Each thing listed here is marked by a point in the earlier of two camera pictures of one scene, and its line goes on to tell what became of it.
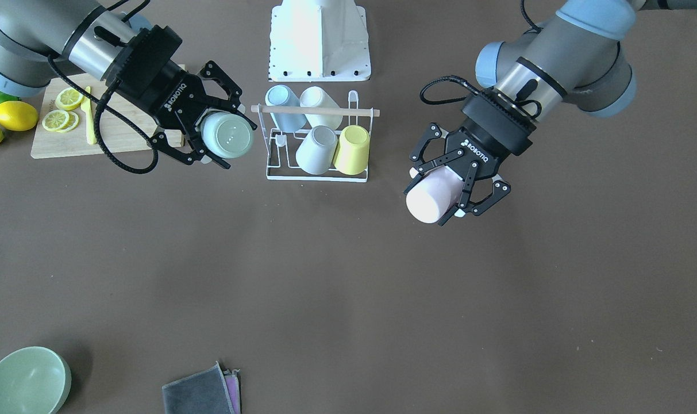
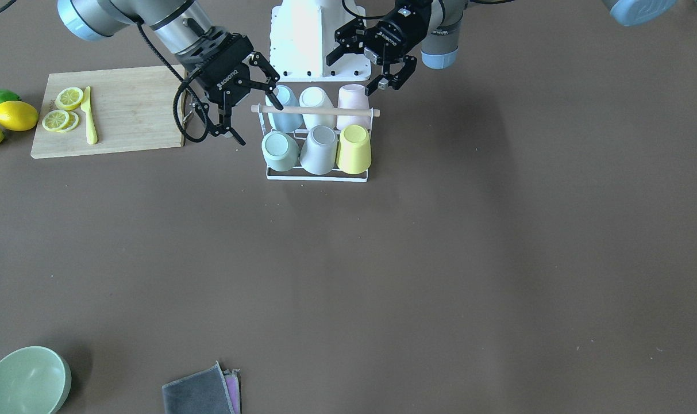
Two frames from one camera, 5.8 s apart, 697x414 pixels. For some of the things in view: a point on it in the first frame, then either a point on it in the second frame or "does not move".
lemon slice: (69, 99) does not move
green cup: (226, 135) → (280, 150)
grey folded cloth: (211, 391) does not move
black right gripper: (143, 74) → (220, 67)
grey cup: (318, 150) does not move
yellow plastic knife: (86, 106) does not move
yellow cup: (351, 156) does not move
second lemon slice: (54, 119) does not move
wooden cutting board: (115, 133) does not move
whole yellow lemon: (16, 115) does not move
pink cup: (438, 191) → (353, 96)
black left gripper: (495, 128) → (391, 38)
